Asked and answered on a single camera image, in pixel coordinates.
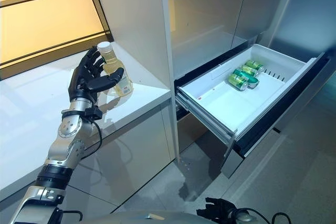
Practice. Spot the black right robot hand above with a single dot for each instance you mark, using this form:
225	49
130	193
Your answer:
219	208

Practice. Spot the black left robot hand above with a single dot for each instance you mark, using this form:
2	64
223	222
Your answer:
84	77

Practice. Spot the clear bottle yellow drink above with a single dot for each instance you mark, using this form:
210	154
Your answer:
125	87

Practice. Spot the white fridge drawer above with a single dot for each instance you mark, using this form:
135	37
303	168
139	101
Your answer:
231	108

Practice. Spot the steel fridge bottom drawer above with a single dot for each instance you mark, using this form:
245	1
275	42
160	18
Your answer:
197	132

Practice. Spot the stainless steel fridge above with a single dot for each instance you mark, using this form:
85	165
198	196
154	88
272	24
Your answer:
204	11

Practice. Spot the white counter cabinet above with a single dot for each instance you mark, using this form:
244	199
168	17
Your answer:
34	119

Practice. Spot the backlit amber window panel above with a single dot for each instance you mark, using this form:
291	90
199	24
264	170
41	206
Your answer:
39	24

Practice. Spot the white tall side panel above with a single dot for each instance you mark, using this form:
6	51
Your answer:
136	24

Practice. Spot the grey robot torso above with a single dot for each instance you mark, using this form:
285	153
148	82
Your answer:
136	218

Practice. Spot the light green drink can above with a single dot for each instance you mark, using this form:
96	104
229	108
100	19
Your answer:
237	81
254	64
249	70

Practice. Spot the dark green drink can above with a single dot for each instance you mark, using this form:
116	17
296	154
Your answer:
245	76

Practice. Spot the silver tall cabinet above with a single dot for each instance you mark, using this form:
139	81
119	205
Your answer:
309	6

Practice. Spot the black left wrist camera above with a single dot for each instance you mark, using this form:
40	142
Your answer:
94	112

